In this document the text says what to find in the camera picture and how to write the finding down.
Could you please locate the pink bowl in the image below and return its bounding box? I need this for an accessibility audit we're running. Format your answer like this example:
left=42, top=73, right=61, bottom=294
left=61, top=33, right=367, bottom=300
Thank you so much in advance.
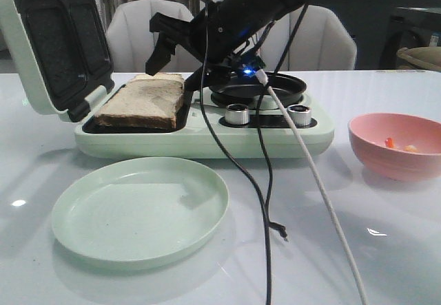
left=348, top=113, right=440, bottom=181

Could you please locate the olive cushion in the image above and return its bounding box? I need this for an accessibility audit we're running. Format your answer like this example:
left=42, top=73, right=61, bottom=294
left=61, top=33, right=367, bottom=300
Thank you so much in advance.
left=396, top=46, right=441, bottom=72

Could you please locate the orange shrimp piece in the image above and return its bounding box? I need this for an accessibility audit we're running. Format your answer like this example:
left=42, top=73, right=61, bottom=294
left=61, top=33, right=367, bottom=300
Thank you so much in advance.
left=404, top=145, right=418, bottom=153

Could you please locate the left beige chair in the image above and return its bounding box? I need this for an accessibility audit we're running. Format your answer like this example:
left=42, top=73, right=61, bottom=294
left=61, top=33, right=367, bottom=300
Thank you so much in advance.
left=105, top=0, right=193, bottom=73

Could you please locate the right silver knob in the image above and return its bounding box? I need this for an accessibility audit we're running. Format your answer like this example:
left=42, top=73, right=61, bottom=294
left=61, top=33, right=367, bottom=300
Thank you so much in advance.
left=287, top=105, right=312, bottom=127

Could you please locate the beige chair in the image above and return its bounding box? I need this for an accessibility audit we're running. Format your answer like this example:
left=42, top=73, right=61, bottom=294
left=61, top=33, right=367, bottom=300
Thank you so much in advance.
left=259, top=6, right=357, bottom=71
left=105, top=0, right=193, bottom=73

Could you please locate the green breakfast maker base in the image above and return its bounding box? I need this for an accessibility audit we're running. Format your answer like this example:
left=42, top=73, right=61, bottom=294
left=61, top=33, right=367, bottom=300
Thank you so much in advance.
left=74, top=80, right=336, bottom=160

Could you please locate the silver knob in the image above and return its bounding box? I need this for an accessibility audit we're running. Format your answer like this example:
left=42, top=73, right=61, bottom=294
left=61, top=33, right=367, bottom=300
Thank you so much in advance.
left=287, top=105, right=312, bottom=127
left=225, top=103, right=250, bottom=125

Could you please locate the black round frying pan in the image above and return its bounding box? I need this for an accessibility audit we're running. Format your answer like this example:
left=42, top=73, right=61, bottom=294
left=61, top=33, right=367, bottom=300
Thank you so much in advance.
left=209, top=72, right=307, bottom=107

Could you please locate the bread slice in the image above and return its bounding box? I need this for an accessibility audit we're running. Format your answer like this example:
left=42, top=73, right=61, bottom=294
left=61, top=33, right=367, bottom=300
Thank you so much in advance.
left=94, top=78, right=184, bottom=129
left=132, top=72, right=185, bottom=83

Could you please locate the right beige chair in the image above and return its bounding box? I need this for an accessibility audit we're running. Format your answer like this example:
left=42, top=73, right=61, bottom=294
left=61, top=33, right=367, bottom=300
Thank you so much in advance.
left=259, top=6, right=357, bottom=71

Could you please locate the red shrimp piece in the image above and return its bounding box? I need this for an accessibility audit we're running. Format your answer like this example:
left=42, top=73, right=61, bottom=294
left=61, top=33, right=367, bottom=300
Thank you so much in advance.
left=384, top=137, right=396, bottom=149

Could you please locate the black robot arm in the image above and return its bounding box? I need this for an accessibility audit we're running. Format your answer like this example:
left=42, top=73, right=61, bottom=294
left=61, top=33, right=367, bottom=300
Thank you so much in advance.
left=145, top=0, right=310, bottom=91

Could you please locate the left silver knob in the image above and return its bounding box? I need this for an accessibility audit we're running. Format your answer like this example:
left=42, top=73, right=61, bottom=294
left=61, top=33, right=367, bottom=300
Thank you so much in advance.
left=225, top=103, right=250, bottom=125

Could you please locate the green breakfast maker lid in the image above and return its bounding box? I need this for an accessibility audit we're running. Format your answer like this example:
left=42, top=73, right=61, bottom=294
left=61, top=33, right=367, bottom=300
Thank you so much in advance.
left=1, top=0, right=114, bottom=123

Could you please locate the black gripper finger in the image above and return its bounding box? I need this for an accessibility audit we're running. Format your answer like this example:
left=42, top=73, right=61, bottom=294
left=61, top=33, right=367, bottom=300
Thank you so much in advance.
left=145, top=12, right=193, bottom=76
left=184, top=62, right=231, bottom=92

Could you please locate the white braided cable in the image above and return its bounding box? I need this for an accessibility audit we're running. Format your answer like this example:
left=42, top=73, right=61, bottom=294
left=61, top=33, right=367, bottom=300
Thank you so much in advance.
left=256, top=69, right=370, bottom=305

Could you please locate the light green round plate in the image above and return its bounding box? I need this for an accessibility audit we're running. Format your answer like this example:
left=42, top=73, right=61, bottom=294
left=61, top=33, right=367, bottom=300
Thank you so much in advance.
left=51, top=157, right=229, bottom=271

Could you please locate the dark kitchen counter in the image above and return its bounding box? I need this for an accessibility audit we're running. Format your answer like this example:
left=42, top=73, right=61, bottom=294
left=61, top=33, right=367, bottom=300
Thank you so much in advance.
left=312, top=0, right=440, bottom=70

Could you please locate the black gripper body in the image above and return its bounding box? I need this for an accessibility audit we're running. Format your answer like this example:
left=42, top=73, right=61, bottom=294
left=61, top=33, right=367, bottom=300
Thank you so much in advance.
left=190, top=3, right=265, bottom=78

